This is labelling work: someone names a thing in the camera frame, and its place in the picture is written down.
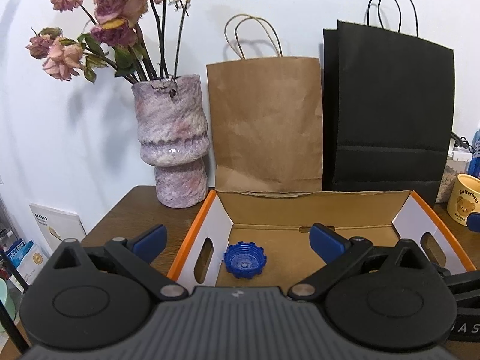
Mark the pink textured vase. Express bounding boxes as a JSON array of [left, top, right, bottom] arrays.
[[132, 75, 210, 208]]

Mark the blue toothed cap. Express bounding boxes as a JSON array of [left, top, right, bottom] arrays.
[[224, 241, 267, 279]]

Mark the black paper bag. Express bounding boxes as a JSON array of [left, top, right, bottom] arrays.
[[322, 22, 455, 205]]

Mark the clear food storage container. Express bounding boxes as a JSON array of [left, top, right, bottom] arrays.
[[436, 133, 473, 204]]

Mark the blue soda can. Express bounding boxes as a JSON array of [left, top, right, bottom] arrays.
[[468, 130, 480, 179]]

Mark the brown paper bag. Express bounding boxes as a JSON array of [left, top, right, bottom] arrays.
[[207, 14, 323, 194]]

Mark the black cable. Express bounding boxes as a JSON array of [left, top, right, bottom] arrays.
[[451, 131, 475, 155]]

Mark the dried pink rose bouquet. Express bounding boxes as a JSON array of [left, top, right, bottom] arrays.
[[26, 0, 191, 85]]

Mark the yellow bear mug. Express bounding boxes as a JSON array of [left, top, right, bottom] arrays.
[[447, 174, 480, 227]]

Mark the red pumpkin cardboard box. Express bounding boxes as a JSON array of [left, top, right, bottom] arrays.
[[168, 190, 475, 291]]

